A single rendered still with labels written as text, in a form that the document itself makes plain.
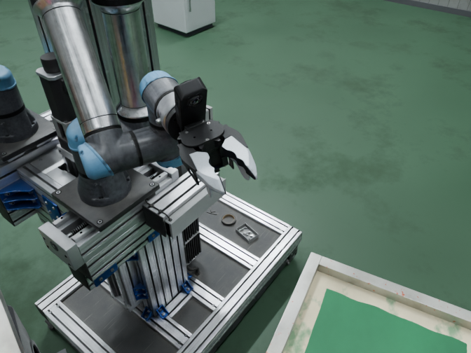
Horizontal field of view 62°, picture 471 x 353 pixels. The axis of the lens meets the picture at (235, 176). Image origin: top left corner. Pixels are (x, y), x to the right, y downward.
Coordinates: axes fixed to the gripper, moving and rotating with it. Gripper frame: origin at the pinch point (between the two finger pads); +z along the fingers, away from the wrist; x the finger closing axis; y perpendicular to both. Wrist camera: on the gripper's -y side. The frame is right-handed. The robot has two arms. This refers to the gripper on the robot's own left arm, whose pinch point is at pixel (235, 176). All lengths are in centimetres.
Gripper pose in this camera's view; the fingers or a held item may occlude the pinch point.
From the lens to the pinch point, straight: 56.4
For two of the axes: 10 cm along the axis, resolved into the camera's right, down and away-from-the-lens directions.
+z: 4.8, 5.8, -6.7
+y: 1.2, 7.1, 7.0
